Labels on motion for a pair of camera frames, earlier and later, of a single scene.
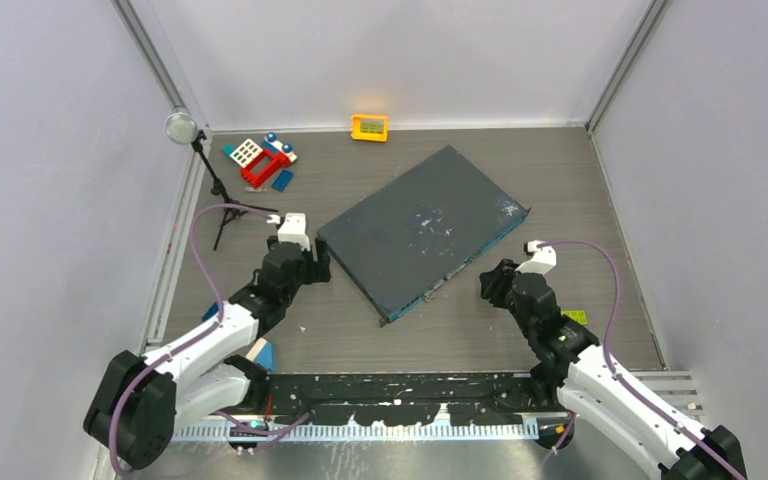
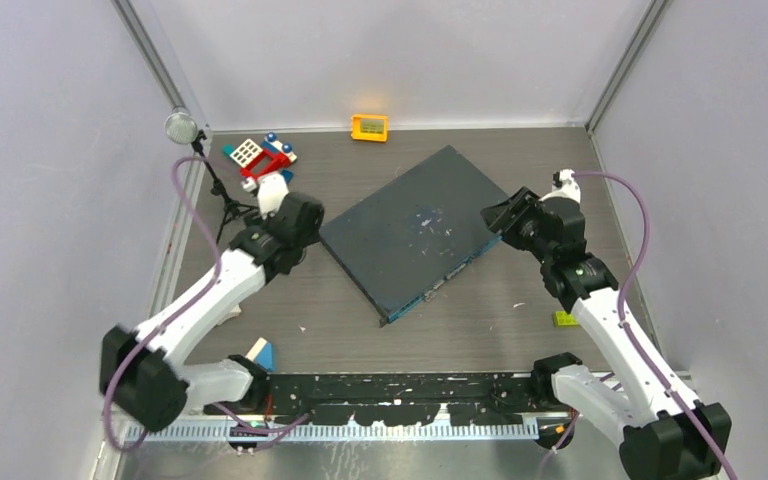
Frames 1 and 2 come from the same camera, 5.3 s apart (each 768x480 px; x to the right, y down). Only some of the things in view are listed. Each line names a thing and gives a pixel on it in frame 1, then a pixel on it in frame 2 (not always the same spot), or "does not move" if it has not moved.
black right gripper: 494,282 -> 499,217
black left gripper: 317,270 -> 312,238
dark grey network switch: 409,238 does not move
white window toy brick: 246,152 does not move
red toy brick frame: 277,164 does not move
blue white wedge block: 262,353 does not move
